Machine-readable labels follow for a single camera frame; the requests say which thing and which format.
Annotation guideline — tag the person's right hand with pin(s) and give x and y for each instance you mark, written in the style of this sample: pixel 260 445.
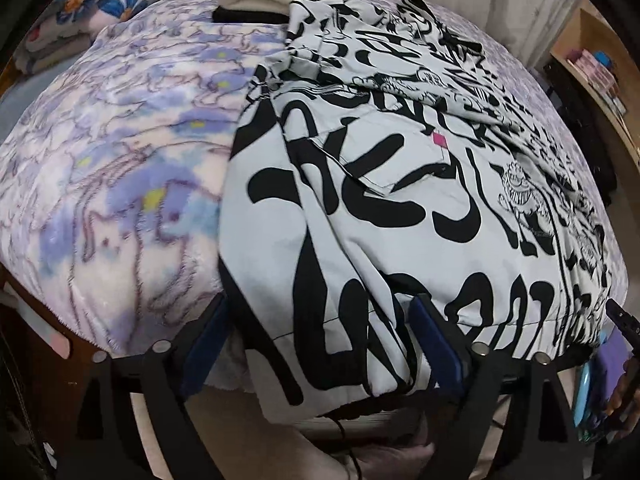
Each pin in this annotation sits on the person's right hand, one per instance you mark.
pixel 622 402

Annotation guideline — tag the white black printed jacket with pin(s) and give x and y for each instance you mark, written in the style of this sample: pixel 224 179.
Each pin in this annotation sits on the white black printed jacket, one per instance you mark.
pixel 400 220

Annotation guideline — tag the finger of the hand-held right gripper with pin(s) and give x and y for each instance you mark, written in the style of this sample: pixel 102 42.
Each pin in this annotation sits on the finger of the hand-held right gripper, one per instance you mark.
pixel 625 327

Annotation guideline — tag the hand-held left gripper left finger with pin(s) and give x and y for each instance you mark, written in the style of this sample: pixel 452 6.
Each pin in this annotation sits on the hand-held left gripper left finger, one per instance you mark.
pixel 205 345

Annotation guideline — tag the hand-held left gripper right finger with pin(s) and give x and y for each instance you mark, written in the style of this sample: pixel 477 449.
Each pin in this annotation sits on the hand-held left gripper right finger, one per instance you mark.
pixel 440 350

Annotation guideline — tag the purple object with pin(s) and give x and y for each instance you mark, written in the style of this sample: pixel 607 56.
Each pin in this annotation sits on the purple object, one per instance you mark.
pixel 610 365

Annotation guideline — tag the wooden shelf unit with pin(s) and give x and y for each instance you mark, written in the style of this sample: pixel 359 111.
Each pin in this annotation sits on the wooden shelf unit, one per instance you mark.
pixel 567 37

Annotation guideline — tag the beige cloth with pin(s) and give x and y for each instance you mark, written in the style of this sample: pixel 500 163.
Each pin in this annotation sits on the beige cloth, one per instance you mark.
pixel 300 450

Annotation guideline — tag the wooden bed frame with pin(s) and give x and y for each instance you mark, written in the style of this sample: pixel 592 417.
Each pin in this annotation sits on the wooden bed frame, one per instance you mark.
pixel 20 340

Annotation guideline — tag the black folded cloth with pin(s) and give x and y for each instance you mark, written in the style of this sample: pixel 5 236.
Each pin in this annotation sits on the black folded cloth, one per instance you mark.
pixel 250 16

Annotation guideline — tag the black white patterned cloth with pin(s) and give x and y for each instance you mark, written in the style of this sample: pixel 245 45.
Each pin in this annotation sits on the black white patterned cloth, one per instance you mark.
pixel 580 125

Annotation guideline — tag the stack of pink boxes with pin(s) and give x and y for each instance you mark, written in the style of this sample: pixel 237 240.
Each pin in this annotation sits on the stack of pink boxes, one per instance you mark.
pixel 595 70

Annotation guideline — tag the purple floral blanket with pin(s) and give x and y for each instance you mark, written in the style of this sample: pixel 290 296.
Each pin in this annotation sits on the purple floral blanket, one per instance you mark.
pixel 125 160

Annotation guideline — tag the light blue object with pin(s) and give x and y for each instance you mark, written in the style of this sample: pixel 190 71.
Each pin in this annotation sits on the light blue object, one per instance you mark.
pixel 585 400

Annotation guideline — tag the small blue-flowered rolled blanket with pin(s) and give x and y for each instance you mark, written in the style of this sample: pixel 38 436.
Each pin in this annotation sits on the small blue-flowered rolled blanket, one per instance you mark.
pixel 55 42

